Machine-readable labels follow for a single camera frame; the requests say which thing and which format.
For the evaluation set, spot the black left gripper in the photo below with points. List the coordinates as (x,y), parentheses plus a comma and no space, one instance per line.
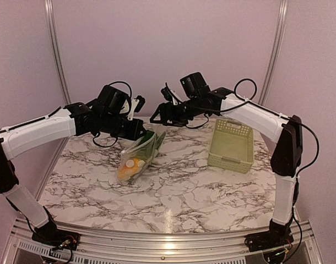
(133,135)

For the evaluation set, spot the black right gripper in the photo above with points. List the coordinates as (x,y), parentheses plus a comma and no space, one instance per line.
(163,108)

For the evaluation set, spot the polka dot zip top bag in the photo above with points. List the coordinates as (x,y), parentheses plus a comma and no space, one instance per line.
(131,152)

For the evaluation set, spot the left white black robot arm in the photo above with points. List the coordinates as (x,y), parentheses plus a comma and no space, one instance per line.
(111,112)

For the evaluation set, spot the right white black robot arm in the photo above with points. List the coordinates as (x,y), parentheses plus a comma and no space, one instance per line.
(285,132)

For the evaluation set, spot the green fake cucumber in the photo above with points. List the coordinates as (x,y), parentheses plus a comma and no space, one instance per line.
(148,148)

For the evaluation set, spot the yellow fake fruit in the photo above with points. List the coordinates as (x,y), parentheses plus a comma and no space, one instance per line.
(130,168)

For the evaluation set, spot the pale green plastic basket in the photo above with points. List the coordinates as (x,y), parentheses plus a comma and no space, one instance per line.
(231,146)

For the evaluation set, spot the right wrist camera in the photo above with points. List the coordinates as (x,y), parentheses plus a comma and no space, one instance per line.
(170,95)

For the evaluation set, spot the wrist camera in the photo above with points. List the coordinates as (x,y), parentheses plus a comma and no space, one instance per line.
(132,106)
(170,95)

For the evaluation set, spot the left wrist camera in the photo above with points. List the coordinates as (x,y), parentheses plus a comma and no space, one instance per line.
(132,106)

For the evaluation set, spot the front aluminium rail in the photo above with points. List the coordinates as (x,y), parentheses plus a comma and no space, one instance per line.
(110,246)

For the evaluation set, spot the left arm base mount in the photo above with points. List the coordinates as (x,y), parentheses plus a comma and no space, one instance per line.
(60,239)

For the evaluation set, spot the left aluminium frame post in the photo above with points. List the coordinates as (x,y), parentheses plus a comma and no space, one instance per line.
(51,24)

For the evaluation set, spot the aluminium frame post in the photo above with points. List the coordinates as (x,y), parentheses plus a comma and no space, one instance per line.
(275,51)
(51,24)

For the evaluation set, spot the right aluminium frame post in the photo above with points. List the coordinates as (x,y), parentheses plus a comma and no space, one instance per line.
(275,51)

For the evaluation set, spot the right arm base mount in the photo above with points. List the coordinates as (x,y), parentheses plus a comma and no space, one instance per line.
(267,240)

